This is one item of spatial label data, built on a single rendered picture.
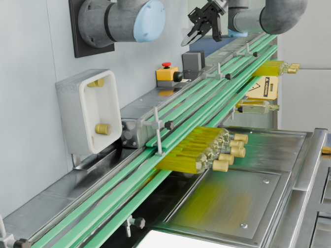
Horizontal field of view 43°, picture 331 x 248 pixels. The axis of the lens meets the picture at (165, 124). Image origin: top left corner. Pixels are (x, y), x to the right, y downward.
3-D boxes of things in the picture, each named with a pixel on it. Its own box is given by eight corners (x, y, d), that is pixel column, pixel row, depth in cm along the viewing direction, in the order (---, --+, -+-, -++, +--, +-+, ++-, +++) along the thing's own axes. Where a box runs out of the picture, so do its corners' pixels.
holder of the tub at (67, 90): (71, 169, 128) (92, 172, 124) (54, 82, 118) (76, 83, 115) (102, 147, 142) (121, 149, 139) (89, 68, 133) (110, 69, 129)
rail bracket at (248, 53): (232, 57, 223) (256, 57, 217) (231, 44, 220) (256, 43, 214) (234, 55, 226) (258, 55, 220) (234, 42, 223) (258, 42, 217)
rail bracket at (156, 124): (139, 154, 138) (173, 158, 132) (133, 106, 132) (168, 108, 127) (144, 151, 140) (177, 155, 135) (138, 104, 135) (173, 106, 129)
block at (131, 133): (120, 147, 140) (138, 149, 137) (116, 121, 137) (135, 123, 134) (126, 143, 143) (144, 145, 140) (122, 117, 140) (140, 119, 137)
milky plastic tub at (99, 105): (69, 154, 126) (92, 157, 122) (55, 82, 118) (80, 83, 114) (101, 133, 140) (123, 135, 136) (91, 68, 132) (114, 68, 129)
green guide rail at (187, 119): (145, 146, 141) (166, 148, 138) (145, 143, 141) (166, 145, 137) (266, 46, 286) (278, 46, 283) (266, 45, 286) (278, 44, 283)
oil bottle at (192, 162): (146, 168, 144) (204, 175, 135) (145, 153, 142) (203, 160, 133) (153, 161, 149) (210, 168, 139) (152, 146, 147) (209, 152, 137)
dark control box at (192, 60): (182, 70, 197) (199, 71, 193) (181, 53, 194) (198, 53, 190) (189, 66, 204) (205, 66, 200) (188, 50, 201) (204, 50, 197)
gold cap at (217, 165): (212, 172, 134) (225, 173, 132) (212, 162, 133) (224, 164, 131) (215, 167, 137) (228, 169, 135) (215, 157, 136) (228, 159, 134)
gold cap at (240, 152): (230, 158, 143) (242, 159, 141) (229, 148, 141) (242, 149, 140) (233, 154, 146) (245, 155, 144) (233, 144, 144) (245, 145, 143)
